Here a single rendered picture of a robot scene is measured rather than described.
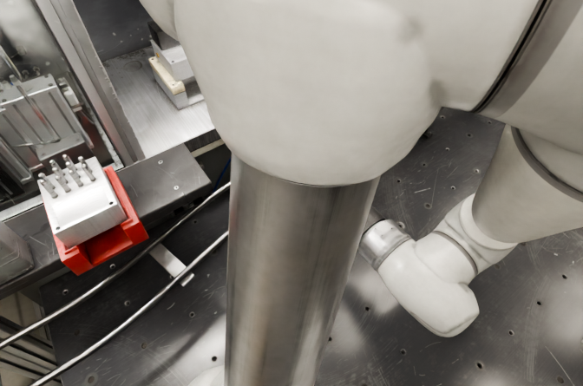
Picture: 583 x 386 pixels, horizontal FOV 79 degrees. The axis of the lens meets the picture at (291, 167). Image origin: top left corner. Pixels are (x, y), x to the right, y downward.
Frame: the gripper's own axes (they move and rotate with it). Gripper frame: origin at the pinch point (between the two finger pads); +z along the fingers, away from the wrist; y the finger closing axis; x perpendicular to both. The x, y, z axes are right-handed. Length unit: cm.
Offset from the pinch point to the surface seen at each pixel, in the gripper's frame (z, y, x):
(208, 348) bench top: -14.0, -19.8, 35.9
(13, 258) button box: 7, 8, 54
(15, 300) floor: 71, -88, 96
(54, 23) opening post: 21, 35, 32
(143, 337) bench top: -4, -20, 46
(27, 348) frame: 21, -42, 76
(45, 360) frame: 21, -53, 77
